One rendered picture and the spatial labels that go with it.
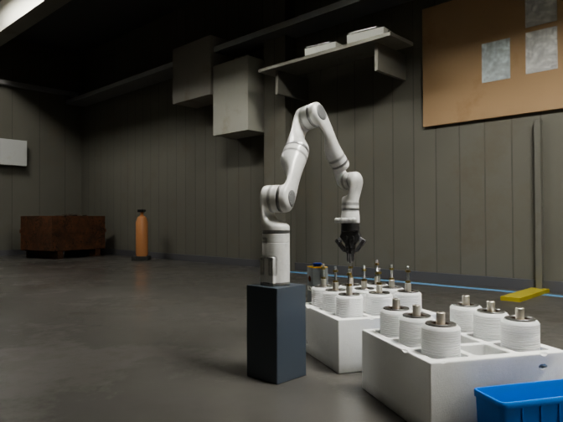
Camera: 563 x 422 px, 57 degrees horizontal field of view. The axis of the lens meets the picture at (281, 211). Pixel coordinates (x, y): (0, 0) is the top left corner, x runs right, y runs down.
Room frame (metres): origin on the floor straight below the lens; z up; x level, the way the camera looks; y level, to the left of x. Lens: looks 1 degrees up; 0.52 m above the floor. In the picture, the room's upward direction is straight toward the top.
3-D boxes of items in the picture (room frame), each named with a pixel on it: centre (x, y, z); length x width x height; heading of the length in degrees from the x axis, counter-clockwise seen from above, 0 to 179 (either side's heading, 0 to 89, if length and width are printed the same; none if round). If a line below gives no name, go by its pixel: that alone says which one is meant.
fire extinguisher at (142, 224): (6.70, 1.80, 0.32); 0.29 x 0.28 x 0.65; 46
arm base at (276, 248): (1.74, 0.02, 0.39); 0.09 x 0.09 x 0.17; 46
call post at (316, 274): (2.24, -0.15, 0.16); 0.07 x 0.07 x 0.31; 18
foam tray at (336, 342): (1.99, -0.31, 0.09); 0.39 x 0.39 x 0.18; 18
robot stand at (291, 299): (1.74, 0.02, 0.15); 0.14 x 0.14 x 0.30; 46
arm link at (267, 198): (1.74, 0.02, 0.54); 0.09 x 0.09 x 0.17; 66
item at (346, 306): (1.84, -0.24, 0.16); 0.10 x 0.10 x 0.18
